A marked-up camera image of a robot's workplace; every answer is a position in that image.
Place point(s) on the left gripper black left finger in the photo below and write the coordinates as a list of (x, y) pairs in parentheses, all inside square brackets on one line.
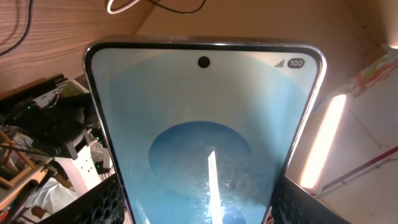
[(104, 204)]

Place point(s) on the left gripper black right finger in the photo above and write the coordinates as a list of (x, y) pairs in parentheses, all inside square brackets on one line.
[(292, 205)]

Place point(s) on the turquoise screen smartphone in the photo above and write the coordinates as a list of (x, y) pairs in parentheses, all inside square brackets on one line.
[(201, 131)]

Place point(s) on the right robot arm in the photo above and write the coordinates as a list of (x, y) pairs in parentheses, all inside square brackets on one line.
[(60, 131)]

